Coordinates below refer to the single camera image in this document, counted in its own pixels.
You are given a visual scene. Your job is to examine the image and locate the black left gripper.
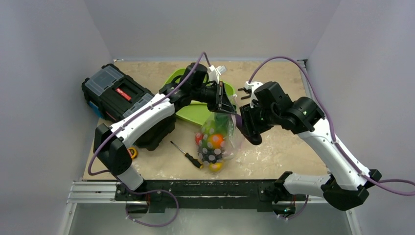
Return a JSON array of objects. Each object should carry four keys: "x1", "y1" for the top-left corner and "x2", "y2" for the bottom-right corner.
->
[{"x1": 191, "y1": 81, "x2": 236, "y2": 114}]

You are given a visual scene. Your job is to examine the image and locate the purple eggplant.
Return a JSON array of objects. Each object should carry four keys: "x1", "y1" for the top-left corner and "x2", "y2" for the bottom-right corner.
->
[{"x1": 235, "y1": 114, "x2": 243, "y2": 129}]

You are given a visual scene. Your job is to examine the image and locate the clear zip top bag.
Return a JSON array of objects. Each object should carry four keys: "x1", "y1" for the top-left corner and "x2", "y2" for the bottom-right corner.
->
[{"x1": 195, "y1": 113, "x2": 244, "y2": 173}]

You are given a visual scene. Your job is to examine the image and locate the orange fruit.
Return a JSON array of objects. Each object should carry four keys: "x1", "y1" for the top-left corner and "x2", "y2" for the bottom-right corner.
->
[{"x1": 207, "y1": 134, "x2": 225, "y2": 149}]

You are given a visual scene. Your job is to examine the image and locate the yellow pear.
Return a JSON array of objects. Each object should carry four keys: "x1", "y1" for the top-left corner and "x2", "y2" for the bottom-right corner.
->
[{"x1": 208, "y1": 162, "x2": 223, "y2": 172}]

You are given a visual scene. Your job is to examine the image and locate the black grape bunch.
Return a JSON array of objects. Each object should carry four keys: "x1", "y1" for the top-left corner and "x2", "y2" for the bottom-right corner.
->
[{"x1": 197, "y1": 146, "x2": 224, "y2": 164}]

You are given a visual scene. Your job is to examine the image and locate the green bok choy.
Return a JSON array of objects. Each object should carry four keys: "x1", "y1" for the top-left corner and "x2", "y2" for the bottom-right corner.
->
[{"x1": 214, "y1": 113, "x2": 230, "y2": 132}]

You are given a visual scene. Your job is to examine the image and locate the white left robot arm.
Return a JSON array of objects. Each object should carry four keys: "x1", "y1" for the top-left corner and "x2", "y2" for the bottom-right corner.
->
[{"x1": 93, "y1": 62, "x2": 236, "y2": 200}]

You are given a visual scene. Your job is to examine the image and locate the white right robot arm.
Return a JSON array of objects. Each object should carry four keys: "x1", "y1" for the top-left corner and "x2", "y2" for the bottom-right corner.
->
[{"x1": 237, "y1": 82, "x2": 382, "y2": 211}]

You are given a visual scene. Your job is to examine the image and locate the orange black pliers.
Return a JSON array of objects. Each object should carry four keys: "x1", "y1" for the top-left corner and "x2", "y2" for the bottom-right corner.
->
[{"x1": 237, "y1": 88, "x2": 252, "y2": 100}]

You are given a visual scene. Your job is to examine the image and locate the green plastic tray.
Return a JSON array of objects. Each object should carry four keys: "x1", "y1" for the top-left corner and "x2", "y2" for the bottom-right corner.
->
[{"x1": 164, "y1": 68, "x2": 235, "y2": 125}]

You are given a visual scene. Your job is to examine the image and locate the black yellow screwdriver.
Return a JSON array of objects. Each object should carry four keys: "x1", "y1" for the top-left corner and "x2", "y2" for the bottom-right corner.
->
[{"x1": 170, "y1": 141, "x2": 203, "y2": 169}]

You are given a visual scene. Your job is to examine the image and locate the yellow tape measure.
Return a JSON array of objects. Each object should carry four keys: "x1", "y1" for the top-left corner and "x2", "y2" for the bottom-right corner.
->
[{"x1": 128, "y1": 147, "x2": 138, "y2": 159}]

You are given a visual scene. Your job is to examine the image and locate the black toolbox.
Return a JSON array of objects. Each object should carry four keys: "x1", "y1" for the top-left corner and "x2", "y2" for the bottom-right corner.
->
[{"x1": 81, "y1": 64, "x2": 177, "y2": 151}]

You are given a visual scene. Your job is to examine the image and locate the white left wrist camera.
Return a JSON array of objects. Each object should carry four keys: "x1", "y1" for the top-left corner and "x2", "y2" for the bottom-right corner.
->
[{"x1": 207, "y1": 65, "x2": 227, "y2": 83}]

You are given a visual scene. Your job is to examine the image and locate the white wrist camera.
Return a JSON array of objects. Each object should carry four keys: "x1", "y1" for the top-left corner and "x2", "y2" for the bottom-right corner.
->
[
  {"x1": 238, "y1": 81, "x2": 263, "y2": 108},
  {"x1": 207, "y1": 65, "x2": 227, "y2": 83}
]

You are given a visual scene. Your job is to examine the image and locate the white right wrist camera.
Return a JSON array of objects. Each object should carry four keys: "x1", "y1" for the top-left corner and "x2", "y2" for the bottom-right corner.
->
[{"x1": 238, "y1": 81, "x2": 263, "y2": 108}]

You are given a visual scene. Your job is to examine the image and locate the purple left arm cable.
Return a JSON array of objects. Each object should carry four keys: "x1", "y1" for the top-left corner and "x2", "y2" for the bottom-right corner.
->
[{"x1": 87, "y1": 51, "x2": 211, "y2": 228}]

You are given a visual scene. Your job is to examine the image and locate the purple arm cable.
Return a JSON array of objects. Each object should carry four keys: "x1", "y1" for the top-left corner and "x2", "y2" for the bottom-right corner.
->
[
  {"x1": 248, "y1": 56, "x2": 415, "y2": 197},
  {"x1": 87, "y1": 51, "x2": 211, "y2": 228}
]

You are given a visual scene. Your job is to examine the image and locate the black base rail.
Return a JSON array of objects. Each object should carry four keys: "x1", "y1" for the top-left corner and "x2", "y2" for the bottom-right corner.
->
[{"x1": 115, "y1": 179, "x2": 306, "y2": 213}]

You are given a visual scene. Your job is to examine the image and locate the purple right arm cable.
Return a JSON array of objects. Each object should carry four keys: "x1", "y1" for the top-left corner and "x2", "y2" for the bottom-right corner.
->
[{"x1": 248, "y1": 56, "x2": 415, "y2": 197}]

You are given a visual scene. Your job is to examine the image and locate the aluminium frame rail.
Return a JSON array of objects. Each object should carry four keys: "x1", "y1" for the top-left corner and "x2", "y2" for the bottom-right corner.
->
[{"x1": 66, "y1": 181, "x2": 121, "y2": 204}]

